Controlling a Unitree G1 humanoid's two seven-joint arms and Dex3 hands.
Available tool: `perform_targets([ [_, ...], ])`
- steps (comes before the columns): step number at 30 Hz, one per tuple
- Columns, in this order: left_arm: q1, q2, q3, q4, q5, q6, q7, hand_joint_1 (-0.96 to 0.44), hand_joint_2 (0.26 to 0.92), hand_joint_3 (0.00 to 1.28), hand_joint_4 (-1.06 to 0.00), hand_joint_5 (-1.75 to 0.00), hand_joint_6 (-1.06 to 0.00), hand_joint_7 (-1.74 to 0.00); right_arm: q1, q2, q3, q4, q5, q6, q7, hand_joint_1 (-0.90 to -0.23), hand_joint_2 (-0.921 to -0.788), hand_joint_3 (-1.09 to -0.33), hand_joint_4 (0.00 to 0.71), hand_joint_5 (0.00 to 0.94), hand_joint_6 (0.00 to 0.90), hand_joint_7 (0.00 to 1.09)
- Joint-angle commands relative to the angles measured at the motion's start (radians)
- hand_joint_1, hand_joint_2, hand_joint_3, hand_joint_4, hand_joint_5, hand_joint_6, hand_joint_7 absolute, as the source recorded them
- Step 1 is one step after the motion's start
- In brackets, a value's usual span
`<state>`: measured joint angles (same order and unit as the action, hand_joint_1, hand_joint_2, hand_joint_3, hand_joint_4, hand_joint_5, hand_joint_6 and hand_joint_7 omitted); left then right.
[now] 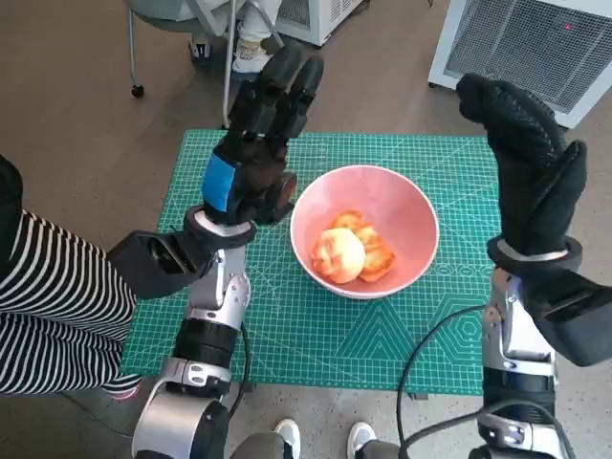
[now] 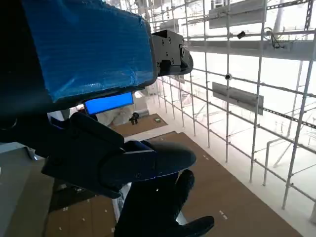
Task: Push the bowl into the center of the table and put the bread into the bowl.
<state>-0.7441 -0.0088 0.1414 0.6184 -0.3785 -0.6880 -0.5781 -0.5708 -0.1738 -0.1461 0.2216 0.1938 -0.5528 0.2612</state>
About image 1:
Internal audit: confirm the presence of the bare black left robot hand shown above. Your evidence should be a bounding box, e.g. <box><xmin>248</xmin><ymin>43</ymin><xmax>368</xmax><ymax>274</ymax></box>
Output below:
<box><xmin>200</xmin><ymin>40</ymin><xmax>326</xmax><ymax>229</ymax></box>

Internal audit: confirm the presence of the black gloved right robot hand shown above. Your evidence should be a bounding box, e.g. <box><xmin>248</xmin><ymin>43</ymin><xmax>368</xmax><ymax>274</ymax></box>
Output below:
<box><xmin>454</xmin><ymin>72</ymin><xmax>588</xmax><ymax>259</ymax></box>

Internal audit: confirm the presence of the pink bowl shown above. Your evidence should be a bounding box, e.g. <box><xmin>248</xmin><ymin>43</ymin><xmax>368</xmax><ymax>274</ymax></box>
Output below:
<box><xmin>290</xmin><ymin>164</ymin><xmax>441</xmax><ymax>300</ymax></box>

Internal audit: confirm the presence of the round bread bun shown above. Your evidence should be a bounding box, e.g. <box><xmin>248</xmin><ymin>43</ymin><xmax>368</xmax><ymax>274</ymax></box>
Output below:
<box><xmin>310</xmin><ymin>228</ymin><xmax>367</xmax><ymax>286</ymax></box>

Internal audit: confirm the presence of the long toasted bread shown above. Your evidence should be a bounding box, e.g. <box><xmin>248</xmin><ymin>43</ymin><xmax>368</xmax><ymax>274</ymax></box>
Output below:
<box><xmin>329</xmin><ymin>208</ymin><xmax>397</xmax><ymax>283</ymax></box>

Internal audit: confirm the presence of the person on chair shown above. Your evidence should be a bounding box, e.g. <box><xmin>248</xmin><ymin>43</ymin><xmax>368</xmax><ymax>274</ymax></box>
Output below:
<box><xmin>188</xmin><ymin>0</ymin><xmax>288</xmax><ymax>76</ymax></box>

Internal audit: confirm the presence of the large white grille appliance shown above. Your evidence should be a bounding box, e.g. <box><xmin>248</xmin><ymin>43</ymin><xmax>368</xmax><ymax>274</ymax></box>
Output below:
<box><xmin>427</xmin><ymin>0</ymin><xmax>612</xmax><ymax>130</ymax></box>

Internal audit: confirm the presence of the small white appliance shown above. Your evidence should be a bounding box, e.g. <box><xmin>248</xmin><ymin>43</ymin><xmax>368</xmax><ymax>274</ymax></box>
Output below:
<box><xmin>276</xmin><ymin>0</ymin><xmax>372</xmax><ymax>48</ymax></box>

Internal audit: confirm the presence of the grey wheeled chair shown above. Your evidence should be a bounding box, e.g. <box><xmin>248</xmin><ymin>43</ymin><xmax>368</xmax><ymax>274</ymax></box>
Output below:
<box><xmin>124</xmin><ymin>0</ymin><xmax>288</xmax><ymax>130</ymax></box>

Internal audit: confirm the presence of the green cutting mat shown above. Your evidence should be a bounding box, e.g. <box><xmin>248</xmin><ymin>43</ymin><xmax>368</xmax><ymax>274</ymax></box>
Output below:
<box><xmin>119</xmin><ymin>129</ymin><xmax>503</xmax><ymax>397</ymax></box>

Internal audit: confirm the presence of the white and black foot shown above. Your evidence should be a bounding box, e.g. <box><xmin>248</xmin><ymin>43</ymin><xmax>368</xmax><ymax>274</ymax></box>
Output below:
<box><xmin>274</xmin><ymin>419</ymin><xmax>301</xmax><ymax>459</ymax></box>
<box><xmin>347</xmin><ymin>421</ymin><xmax>377</xmax><ymax>459</ymax></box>

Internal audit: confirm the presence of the grey leg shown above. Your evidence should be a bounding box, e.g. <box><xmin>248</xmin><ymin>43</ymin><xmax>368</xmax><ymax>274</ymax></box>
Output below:
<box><xmin>230</xmin><ymin>433</ymin><xmax>288</xmax><ymax>459</ymax></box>
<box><xmin>356</xmin><ymin>439</ymin><xmax>401</xmax><ymax>459</ymax></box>

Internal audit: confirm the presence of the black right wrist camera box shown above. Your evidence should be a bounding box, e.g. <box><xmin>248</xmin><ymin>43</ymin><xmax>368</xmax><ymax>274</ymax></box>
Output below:
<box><xmin>523</xmin><ymin>267</ymin><xmax>612</xmax><ymax>368</ymax></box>

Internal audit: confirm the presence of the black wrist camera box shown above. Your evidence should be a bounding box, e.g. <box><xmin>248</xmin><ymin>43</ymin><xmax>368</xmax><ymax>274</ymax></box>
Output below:
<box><xmin>105</xmin><ymin>229</ymin><xmax>216</xmax><ymax>301</ymax></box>
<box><xmin>523</xmin><ymin>267</ymin><xmax>612</xmax><ymax>368</ymax></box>

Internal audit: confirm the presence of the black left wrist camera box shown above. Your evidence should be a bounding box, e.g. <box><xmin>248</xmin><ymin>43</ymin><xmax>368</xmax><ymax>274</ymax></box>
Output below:
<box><xmin>105</xmin><ymin>229</ymin><xmax>216</xmax><ymax>301</ymax></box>

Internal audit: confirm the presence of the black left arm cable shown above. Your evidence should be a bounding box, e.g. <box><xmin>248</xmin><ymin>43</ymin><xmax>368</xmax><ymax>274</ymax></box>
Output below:
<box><xmin>224</xmin><ymin>322</ymin><xmax>252</xmax><ymax>417</ymax></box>

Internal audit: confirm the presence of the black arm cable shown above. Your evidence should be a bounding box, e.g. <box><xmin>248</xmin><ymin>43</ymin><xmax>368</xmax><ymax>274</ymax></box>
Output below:
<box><xmin>224</xmin><ymin>322</ymin><xmax>252</xmax><ymax>417</ymax></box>
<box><xmin>396</xmin><ymin>305</ymin><xmax>489</xmax><ymax>459</ymax></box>

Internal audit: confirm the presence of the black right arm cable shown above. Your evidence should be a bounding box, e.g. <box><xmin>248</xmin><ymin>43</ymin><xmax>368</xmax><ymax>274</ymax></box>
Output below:
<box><xmin>396</xmin><ymin>305</ymin><xmax>489</xmax><ymax>459</ymax></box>

